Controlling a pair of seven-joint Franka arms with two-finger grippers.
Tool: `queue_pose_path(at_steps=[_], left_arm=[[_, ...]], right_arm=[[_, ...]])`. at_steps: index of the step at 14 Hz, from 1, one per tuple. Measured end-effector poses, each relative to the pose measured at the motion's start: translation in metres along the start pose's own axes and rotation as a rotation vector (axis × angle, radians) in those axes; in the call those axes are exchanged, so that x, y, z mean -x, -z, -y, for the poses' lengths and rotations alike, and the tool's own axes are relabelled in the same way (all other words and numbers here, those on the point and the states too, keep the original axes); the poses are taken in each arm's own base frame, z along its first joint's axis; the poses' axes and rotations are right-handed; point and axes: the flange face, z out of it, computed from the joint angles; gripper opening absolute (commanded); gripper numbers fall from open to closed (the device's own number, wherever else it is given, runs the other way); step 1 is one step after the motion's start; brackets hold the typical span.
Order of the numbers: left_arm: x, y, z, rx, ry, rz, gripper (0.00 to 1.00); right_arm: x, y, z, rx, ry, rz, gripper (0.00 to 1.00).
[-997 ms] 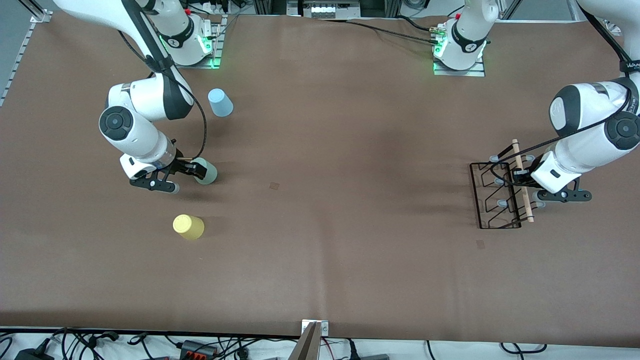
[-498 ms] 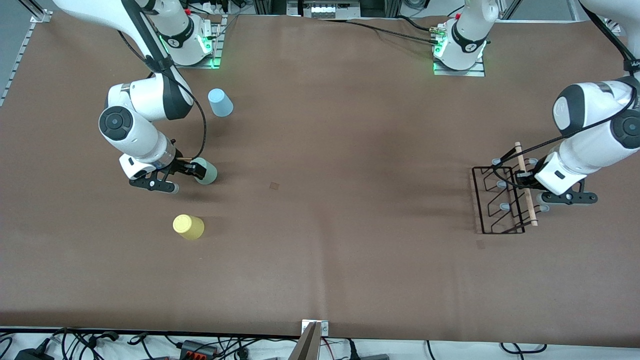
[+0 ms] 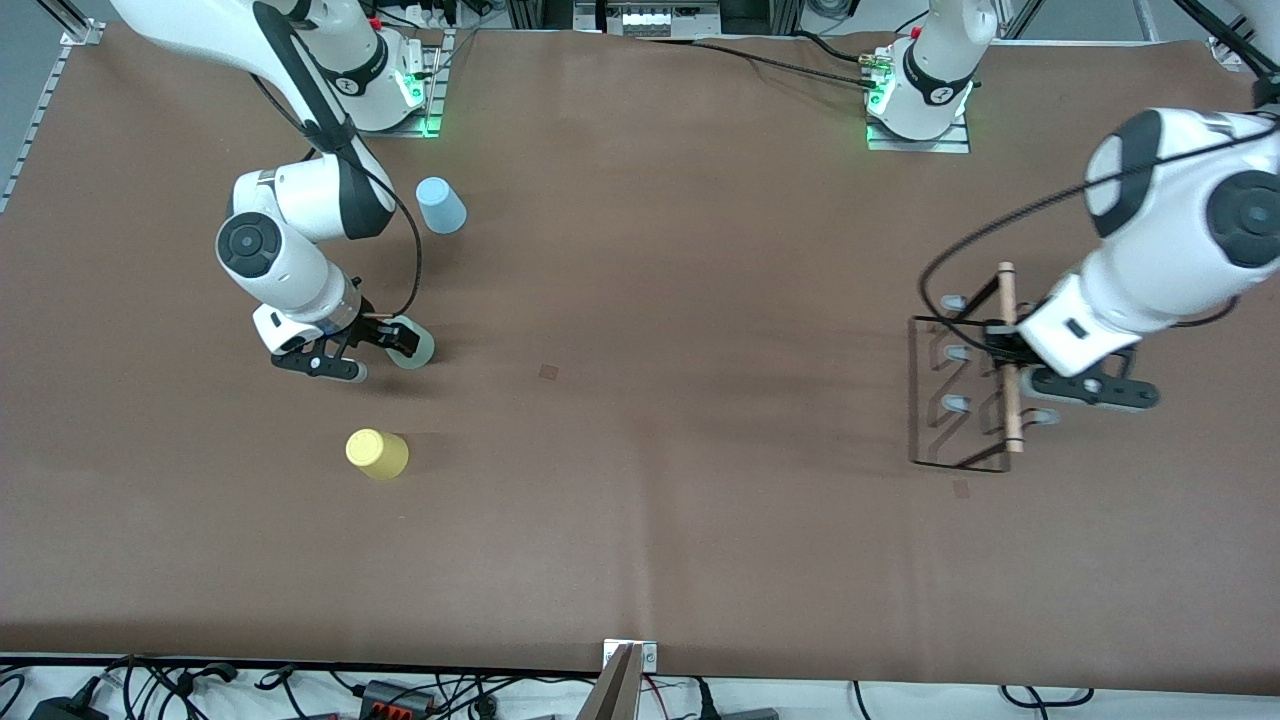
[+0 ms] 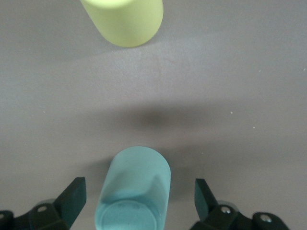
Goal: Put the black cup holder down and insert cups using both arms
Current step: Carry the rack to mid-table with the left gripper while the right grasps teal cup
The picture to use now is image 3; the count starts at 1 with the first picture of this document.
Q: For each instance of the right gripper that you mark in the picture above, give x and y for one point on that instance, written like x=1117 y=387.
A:
x=366 y=324

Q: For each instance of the small metal bracket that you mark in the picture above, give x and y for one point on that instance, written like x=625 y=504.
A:
x=648 y=655

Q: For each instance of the black box with orange buttons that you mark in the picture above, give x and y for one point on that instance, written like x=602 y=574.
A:
x=395 y=697

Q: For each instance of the brown table cover sheet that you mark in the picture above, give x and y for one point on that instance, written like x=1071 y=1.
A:
x=700 y=500

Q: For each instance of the aluminium rail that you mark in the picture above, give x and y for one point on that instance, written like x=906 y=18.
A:
x=40 y=110

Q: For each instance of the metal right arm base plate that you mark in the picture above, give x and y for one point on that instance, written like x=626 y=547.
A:
x=435 y=80

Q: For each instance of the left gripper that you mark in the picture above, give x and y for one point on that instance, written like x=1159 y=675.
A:
x=1001 y=342

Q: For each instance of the metal frame equipment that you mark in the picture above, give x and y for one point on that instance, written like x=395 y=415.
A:
x=650 y=18

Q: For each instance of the grey camera post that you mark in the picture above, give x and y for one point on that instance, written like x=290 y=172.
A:
x=612 y=695

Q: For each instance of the aluminium corner bracket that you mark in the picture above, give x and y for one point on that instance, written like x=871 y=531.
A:
x=1225 y=52

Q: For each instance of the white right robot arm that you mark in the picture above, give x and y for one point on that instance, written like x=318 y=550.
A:
x=290 y=260

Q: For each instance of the black power adaptor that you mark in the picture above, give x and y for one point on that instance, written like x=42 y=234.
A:
x=65 y=710

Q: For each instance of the white power strip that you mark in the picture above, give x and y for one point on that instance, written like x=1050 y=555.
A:
x=430 y=15

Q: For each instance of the yellow plastic cup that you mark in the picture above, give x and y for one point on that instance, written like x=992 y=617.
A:
x=375 y=452

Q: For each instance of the light blue plastic cup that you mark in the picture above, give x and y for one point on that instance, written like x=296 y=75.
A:
x=440 y=205

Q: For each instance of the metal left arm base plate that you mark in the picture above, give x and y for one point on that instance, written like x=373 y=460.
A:
x=950 y=146

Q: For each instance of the mint green plastic cup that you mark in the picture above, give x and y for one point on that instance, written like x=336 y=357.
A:
x=422 y=352

